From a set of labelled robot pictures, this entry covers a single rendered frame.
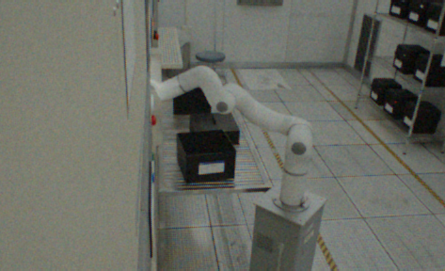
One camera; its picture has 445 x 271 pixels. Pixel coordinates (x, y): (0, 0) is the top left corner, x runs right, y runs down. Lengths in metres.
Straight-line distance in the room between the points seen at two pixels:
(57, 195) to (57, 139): 0.02
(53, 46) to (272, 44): 6.54
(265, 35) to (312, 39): 0.75
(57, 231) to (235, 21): 6.34
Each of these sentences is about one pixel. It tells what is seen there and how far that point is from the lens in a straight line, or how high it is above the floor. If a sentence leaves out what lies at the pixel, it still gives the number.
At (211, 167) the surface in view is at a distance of 2.26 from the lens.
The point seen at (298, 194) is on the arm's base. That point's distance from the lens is 2.13.
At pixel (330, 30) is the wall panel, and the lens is 6.92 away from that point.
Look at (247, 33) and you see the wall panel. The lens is 6.55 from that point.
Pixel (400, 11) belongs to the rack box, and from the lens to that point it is 5.06.
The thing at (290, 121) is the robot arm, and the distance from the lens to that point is 2.04.
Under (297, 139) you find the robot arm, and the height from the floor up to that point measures 1.16.
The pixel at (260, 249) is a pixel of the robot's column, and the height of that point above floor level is 0.48.
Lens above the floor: 2.01
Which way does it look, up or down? 27 degrees down
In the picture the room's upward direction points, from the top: 3 degrees clockwise
